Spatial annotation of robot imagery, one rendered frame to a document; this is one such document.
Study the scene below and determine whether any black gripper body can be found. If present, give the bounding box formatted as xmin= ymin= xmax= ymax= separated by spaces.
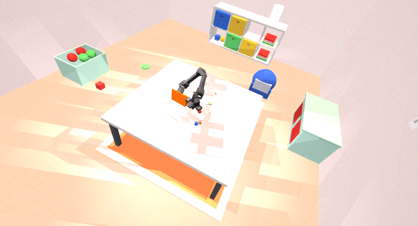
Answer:
xmin=185 ymin=97 xmax=203 ymax=111

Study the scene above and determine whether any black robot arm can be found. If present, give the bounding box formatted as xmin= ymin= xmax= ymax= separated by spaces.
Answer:
xmin=177 ymin=67 xmax=207 ymax=109

